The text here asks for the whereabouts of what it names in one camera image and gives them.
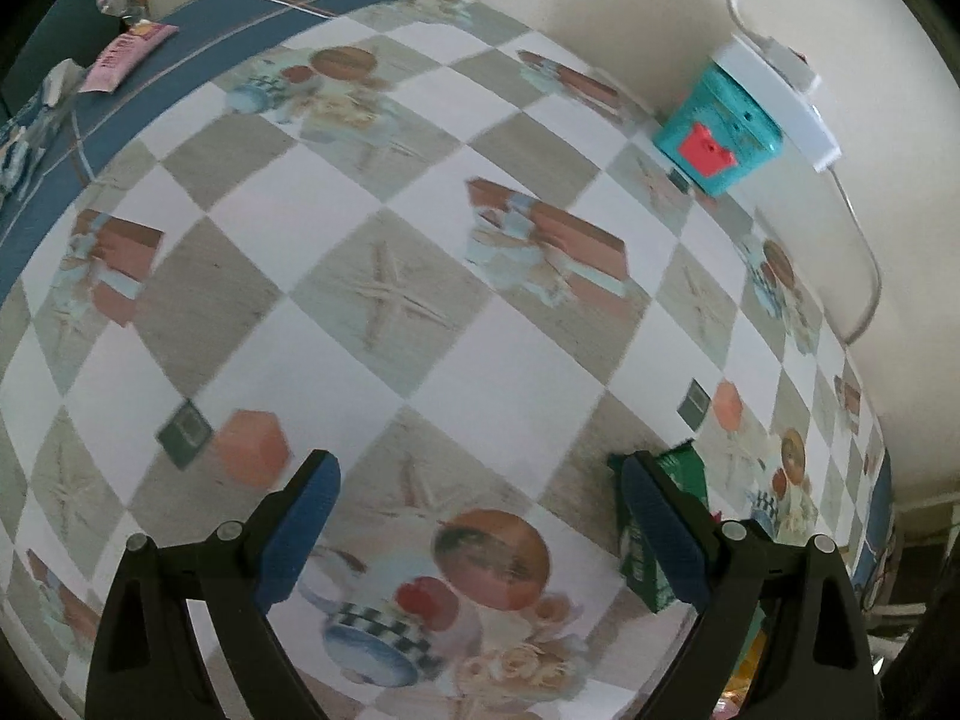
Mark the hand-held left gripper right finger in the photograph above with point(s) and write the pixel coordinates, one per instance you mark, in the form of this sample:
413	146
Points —
667	532

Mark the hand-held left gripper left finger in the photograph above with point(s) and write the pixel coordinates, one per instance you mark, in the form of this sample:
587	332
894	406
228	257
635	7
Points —
300	532

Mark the dark green snack packet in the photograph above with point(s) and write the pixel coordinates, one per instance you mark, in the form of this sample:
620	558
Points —
686	476

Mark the teal box with red label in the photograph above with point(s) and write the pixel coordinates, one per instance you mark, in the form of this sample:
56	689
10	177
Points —
720	120

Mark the white power strip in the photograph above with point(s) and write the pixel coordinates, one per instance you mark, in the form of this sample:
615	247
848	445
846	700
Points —
780	101

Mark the blue and white crumpled packet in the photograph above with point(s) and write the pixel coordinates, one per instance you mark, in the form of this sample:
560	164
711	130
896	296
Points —
30	135

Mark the small pink candy packet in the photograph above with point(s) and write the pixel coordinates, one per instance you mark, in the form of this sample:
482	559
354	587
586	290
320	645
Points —
124	56

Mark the silver candy wrapper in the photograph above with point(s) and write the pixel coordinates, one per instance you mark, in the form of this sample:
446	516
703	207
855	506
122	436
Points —
116	1

